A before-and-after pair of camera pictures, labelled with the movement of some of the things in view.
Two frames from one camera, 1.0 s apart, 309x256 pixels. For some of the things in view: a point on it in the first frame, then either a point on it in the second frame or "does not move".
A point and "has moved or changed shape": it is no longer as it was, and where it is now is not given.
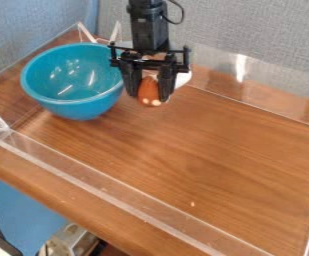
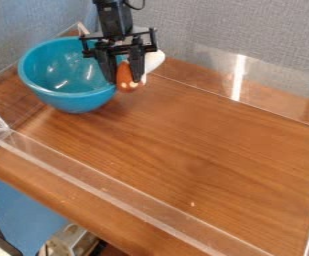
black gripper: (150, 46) → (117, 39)
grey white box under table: (70, 242) does not move
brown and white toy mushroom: (149, 88) has moved or changed shape
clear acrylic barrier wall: (204, 136) does not move
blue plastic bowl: (75, 79) has moved or changed shape
